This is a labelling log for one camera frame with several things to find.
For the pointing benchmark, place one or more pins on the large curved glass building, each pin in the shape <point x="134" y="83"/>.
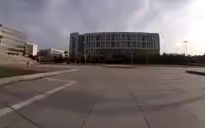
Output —
<point x="116" y="43"/>

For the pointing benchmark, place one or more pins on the grey concrete paved plaza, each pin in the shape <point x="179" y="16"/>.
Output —
<point x="123" y="100"/>

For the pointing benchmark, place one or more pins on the low pale building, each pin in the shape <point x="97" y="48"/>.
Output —
<point x="51" y="53"/>

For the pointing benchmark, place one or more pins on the small white building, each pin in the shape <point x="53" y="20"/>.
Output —
<point x="31" y="49"/>

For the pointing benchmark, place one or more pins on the row of trees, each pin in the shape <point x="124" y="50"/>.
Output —
<point x="176" y="59"/>

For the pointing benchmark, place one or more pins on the pale concrete kerb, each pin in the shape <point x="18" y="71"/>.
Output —
<point x="23" y="77"/>

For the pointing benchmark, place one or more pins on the white painted line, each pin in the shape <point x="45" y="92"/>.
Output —
<point x="30" y="100"/>

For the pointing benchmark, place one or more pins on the lamp pole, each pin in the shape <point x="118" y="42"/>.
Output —
<point x="186" y="48"/>

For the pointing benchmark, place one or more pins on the pale terraced building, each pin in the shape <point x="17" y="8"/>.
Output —
<point x="11" y="41"/>

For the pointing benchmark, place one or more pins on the dark raised kerb edge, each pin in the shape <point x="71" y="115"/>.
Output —
<point x="200" y="73"/>

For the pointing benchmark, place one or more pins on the grass strip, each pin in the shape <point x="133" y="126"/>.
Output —
<point x="3" y="72"/>

